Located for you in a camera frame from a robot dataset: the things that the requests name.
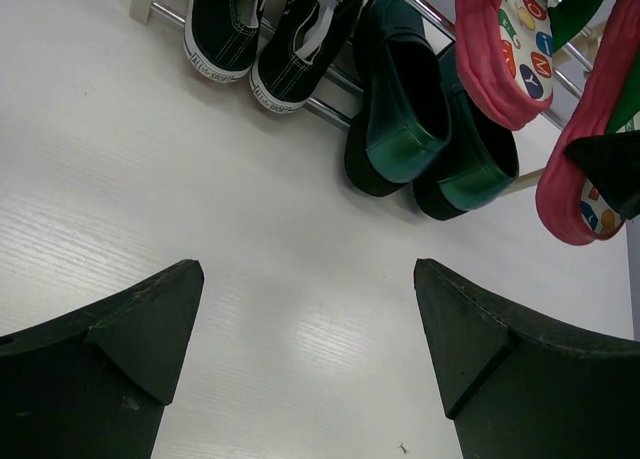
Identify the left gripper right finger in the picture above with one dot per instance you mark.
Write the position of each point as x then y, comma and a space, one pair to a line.
519, 384

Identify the right black canvas sneaker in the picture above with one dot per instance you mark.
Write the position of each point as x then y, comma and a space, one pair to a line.
309, 36

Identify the cream metal shoe rack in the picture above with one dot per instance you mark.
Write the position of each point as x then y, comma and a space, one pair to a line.
578, 49

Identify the dark green loafer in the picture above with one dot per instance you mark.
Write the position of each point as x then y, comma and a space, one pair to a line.
404, 123
478, 164

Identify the black canvas sneaker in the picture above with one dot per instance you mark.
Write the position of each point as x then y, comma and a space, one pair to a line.
221, 37
309, 36

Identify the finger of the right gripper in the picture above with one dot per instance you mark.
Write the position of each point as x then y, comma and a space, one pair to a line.
611, 163

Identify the pink patterned sandal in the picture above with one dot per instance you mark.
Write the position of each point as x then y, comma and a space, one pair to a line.
590, 185
505, 48

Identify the left black canvas sneaker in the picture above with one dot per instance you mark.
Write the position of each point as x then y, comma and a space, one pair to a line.
221, 37

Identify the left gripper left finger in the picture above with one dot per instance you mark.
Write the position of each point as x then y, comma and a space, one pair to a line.
94, 383

